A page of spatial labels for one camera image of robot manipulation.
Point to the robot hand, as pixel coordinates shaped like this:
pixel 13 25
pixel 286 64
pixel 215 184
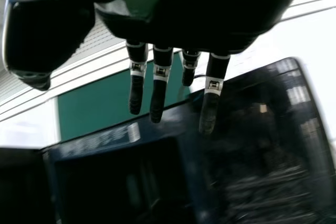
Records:
pixel 199 11

